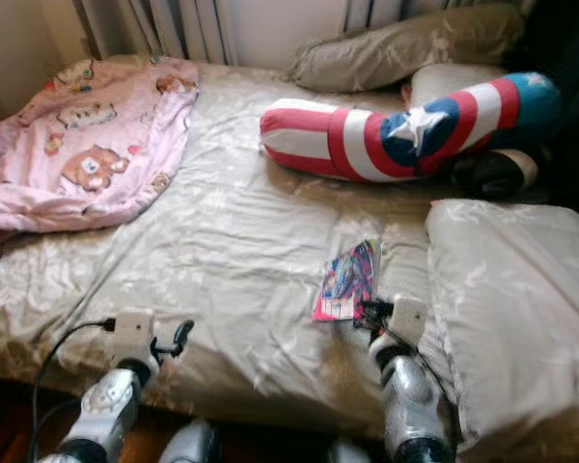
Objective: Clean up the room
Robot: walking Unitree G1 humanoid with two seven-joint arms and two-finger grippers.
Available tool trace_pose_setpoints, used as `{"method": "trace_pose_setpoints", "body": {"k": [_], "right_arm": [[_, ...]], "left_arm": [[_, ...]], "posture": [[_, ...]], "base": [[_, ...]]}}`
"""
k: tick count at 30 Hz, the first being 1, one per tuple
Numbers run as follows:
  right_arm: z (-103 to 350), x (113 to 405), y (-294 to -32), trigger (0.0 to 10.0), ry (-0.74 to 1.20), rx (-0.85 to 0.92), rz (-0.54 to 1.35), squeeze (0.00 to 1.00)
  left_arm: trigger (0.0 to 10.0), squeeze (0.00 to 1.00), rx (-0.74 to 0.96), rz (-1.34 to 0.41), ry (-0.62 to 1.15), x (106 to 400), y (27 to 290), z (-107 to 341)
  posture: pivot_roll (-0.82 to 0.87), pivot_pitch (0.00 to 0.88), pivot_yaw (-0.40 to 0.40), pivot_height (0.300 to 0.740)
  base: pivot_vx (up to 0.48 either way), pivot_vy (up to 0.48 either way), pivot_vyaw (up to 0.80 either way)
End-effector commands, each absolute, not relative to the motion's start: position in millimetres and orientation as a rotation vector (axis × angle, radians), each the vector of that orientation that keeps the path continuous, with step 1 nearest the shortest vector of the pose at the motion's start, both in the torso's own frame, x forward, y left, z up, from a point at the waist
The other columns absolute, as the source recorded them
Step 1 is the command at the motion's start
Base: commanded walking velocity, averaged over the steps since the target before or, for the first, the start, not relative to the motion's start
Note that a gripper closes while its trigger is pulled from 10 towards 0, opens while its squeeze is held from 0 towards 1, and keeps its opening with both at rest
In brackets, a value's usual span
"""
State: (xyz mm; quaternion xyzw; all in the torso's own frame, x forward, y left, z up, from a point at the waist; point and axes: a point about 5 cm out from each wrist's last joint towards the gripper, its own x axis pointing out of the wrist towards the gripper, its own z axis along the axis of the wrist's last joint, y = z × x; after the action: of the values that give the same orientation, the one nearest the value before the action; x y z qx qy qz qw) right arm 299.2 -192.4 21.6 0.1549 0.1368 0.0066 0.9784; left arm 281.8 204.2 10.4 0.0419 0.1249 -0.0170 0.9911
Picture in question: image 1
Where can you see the silver robot left leg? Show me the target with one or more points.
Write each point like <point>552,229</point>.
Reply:
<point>188,444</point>

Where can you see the pink cartoon print blanket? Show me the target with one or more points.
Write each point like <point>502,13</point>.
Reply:
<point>77,154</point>

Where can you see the colourful pink paperback book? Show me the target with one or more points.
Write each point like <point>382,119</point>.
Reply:
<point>349,280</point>

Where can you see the small pale grey pillow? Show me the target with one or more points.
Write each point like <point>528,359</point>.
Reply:
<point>454,82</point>

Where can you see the grey floral pillow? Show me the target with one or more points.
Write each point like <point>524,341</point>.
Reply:
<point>405,48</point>

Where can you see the red white striped bolster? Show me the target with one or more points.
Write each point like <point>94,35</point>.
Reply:
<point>347,145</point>

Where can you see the silver robot right leg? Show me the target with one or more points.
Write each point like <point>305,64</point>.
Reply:
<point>347,453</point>

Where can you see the black plush toy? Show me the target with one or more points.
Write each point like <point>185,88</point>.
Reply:
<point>492,178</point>

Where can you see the grey pleated curtain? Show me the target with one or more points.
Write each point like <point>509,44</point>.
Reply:
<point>154,29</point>

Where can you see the black bedside furniture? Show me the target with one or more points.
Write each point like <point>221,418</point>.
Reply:
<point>569,77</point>

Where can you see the bed with grey floral sheet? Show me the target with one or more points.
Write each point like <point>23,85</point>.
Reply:
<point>251,251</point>

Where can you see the silver robot leg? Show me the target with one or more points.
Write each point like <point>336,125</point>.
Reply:
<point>188,444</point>
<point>347,453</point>

